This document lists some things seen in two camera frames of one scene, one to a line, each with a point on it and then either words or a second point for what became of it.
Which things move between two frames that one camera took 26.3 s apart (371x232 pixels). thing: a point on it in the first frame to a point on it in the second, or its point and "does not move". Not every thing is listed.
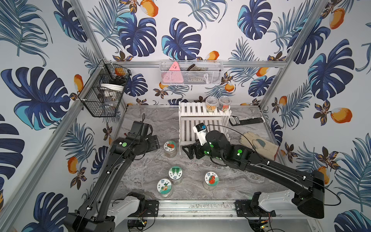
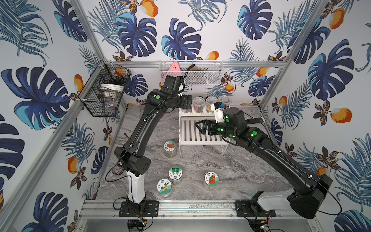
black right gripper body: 201,151 to 215,129
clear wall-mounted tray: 191,72 does not move
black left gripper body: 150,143 to 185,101
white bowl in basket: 113,87 does not move
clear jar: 211,103 does not move
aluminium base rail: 209,209 does not move
